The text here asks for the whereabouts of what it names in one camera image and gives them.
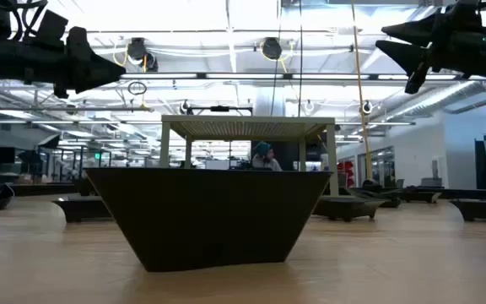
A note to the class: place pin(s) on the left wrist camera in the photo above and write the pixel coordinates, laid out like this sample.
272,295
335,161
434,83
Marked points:
51,25

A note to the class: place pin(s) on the person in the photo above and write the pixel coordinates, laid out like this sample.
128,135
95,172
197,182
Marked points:
264,160

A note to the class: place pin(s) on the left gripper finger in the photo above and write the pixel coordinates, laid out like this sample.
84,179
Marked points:
95,83
87,59

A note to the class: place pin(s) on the ceiling light strip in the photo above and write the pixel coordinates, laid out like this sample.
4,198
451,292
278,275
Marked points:
289,76

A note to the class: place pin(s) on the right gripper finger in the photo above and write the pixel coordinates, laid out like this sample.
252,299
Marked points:
407,57
412,29

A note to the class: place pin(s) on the black square mini plate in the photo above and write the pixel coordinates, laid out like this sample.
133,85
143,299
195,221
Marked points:
344,209
422,195
82,211
483,210

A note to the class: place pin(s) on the red object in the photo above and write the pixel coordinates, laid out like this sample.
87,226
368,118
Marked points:
346,173

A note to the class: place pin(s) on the black aluminium table frame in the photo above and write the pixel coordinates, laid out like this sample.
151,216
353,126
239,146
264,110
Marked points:
44,189

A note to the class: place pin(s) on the black wavy mini plate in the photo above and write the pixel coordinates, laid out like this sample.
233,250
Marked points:
207,219

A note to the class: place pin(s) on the silver ventilation duct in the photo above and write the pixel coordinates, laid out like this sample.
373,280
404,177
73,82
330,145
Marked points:
437,99

